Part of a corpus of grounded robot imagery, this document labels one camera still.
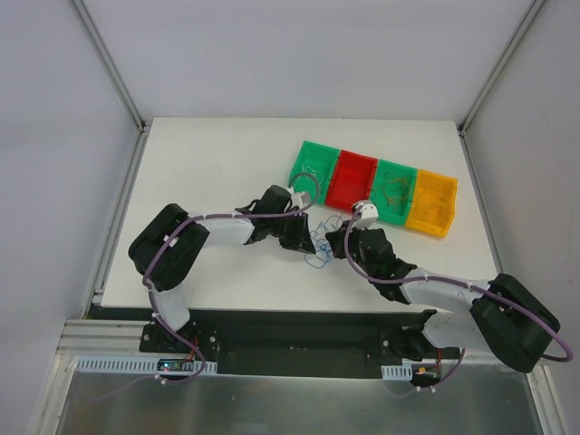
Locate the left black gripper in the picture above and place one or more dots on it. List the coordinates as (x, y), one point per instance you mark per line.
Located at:
(298, 233)

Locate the right white cable duct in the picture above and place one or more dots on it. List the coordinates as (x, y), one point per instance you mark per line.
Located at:
(402, 372)

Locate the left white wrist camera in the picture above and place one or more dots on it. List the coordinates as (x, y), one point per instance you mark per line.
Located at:
(300, 199)

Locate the red plastic bin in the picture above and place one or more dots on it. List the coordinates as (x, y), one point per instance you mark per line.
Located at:
(352, 180)

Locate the left green plastic bin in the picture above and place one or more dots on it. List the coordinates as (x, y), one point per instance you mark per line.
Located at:
(314, 167)

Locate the yellow plastic bin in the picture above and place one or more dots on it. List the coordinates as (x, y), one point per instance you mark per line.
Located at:
(433, 204)

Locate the left white cable duct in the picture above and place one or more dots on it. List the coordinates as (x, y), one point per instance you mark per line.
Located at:
(144, 365)

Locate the right aluminium frame post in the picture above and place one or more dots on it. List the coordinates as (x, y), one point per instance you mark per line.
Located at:
(506, 56)

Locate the white cable duct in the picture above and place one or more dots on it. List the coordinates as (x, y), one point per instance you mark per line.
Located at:
(144, 365)
(402, 372)

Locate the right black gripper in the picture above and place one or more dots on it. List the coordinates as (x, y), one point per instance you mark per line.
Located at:
(350, 242)

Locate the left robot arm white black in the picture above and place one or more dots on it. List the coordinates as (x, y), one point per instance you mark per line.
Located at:
(165, 251)

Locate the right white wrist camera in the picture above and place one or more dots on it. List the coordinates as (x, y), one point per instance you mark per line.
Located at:
(365, 214)

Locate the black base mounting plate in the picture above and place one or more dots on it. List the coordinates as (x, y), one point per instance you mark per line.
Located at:
(299, 344)

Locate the green plastic bin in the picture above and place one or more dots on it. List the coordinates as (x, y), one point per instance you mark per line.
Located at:
(392, 191)
(314, 167)

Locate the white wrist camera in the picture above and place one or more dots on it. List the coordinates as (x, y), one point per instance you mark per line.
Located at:
(365, 214)
(300, 199)

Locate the left aluminium frame post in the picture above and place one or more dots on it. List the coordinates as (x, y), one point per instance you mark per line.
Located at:
(96, 40)

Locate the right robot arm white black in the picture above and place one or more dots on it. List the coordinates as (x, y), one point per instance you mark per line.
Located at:
(498, 316)

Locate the aluminium frame post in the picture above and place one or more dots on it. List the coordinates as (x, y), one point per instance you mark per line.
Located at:
(506, 56)
(96, 40)

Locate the right green plastic bin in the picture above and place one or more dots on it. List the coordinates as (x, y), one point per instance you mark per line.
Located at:
(392, 191)

